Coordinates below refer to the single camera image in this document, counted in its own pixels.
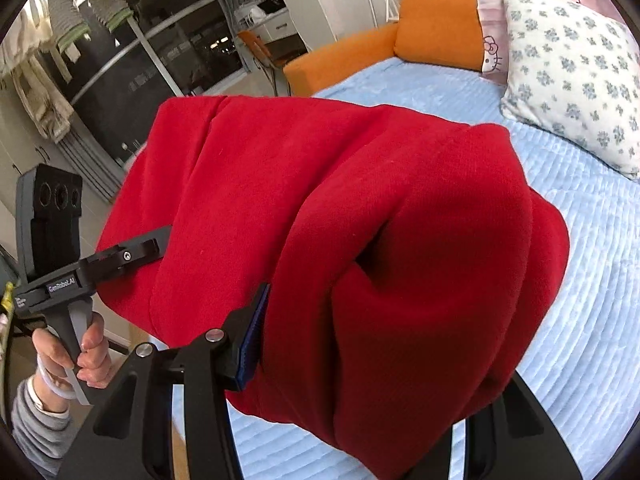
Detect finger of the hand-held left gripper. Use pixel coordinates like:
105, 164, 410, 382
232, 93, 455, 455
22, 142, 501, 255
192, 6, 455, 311
82, 226, 174, 294

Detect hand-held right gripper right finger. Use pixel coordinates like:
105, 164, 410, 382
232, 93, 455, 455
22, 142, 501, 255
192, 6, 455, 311
402, 373, 584, 480

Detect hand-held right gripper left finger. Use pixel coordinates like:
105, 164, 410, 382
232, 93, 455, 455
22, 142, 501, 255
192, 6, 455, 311
57, 282, 273, 480

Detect red hooded sweatshirt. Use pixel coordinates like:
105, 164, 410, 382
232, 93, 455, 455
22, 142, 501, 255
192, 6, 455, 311
95, 94, 572, 480

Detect person's left forearm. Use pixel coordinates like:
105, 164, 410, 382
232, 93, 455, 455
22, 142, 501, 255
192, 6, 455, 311
10, 377, 77, 479

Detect person's left hand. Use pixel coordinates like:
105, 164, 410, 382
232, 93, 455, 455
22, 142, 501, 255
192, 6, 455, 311
32, 312, 114, 392

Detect grey pleated curtain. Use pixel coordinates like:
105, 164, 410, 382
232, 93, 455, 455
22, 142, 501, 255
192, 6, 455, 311
59, 124, 127, 205

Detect cream hanging cloth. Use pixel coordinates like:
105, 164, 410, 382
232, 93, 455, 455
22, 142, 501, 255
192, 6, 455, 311
9, 52, 77, 142

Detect light blue ribbed blanket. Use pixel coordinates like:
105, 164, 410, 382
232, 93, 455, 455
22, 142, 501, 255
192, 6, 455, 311
227, 56, 640, 480

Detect glass balcony door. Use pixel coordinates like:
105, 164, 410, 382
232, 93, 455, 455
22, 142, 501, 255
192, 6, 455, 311
30, 0, 251, 201

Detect orange chair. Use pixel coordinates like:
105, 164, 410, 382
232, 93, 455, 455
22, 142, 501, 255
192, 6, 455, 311
237, 30, 292, 97

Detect white desk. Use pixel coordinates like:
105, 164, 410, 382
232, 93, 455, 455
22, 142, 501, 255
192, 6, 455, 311
232, 2, 297, 45

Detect white wardrobe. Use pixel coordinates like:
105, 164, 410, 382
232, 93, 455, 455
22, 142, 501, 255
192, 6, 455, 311
260, 0, 402, 57

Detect white floral print pillow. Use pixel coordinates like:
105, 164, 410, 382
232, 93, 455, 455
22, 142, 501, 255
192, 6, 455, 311
500, 0, 640, 181

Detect orange upholstered bed frame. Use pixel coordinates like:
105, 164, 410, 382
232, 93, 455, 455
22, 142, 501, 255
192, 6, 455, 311
282, 0, 488, 98

